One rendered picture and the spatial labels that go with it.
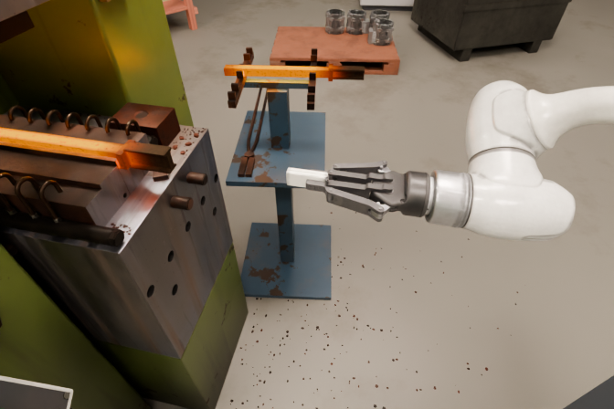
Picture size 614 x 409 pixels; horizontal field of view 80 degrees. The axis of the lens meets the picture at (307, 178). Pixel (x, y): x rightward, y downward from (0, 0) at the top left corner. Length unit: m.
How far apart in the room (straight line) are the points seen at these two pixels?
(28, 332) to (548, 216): 0.93
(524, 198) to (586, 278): 1.49
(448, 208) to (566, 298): 1.41
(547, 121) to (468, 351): 1.14
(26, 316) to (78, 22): 0.60
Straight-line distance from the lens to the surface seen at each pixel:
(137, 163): 0.76
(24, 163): 0.85
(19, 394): 0.52
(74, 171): 0.78
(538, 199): 0.63
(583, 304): 1.99
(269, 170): 1.14
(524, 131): 0.67
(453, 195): 0.60
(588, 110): 0.68
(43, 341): 0.96
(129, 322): 0.97
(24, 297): 0.88
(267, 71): 1.10
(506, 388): 1.65
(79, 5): 0.95
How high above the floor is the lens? 1.42
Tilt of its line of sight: 42 degrees down
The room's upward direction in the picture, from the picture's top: straight up
